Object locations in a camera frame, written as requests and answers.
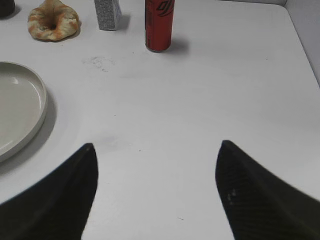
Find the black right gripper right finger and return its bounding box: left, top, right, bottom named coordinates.
left=215, top=140, right=320, bottom=240

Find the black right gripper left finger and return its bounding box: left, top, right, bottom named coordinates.
left=0, top=143, right=98, bottom=240

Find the beige round plate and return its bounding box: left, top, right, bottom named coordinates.
left=0, top=61, right=48, bottom=162

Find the small white milk carton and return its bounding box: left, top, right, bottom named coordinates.
left=94, top=0, right=122, bottom=31

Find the dark red wax apple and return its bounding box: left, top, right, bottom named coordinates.
left=0, top=0, right=16, bottom=18

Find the red soda can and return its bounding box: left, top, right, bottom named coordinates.
left=144, top=0, right=175, bottom=52

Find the ring-shaped bread roll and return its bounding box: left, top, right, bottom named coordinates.
left=27, top=0, right=79, bottom=42

